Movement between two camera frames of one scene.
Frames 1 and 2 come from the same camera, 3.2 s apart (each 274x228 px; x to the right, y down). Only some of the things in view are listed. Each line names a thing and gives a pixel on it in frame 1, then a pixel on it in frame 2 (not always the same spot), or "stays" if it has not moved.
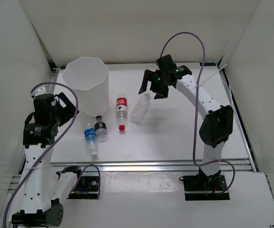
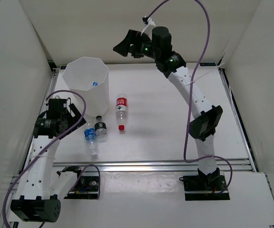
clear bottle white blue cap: x=138 y=113 → x=94 y=84
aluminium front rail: x=147 y=165 stays
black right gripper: x=149 y=75 → x=123 y=48
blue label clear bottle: x=90 y=134 stays
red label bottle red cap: x=122 y=110 stays
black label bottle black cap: x=100 y=126 stays
